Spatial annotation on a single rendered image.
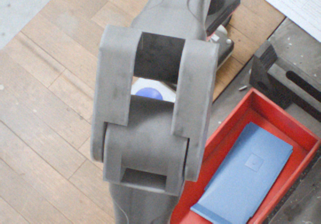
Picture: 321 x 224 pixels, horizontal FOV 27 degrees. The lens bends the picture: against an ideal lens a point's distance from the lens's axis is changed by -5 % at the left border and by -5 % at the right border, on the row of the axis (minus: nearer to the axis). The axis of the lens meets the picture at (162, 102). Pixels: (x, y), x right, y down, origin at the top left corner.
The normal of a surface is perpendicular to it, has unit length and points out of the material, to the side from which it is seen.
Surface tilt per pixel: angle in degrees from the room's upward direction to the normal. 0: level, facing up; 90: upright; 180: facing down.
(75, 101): 0
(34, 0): 0
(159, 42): 73
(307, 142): 90
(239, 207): 0
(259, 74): 90
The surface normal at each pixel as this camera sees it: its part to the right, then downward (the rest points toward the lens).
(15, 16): -0.04, -0.40
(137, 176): 0.10, -0.85
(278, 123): -0.65, 0.71
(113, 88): -0.18, 0.38
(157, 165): -0.21, 0.67
